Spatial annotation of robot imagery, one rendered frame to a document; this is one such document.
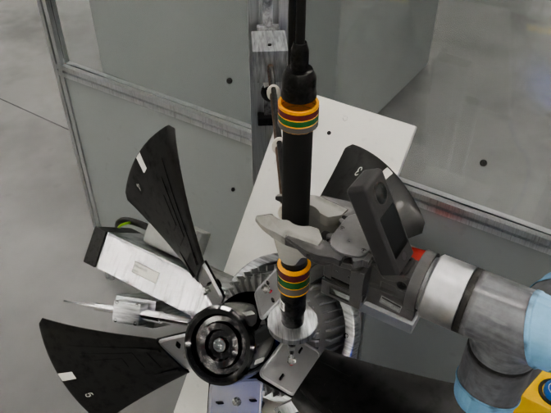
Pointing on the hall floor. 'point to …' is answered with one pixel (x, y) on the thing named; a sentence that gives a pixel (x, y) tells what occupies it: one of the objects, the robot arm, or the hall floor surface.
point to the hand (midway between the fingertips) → (275, 206)
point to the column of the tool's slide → (259, 136)
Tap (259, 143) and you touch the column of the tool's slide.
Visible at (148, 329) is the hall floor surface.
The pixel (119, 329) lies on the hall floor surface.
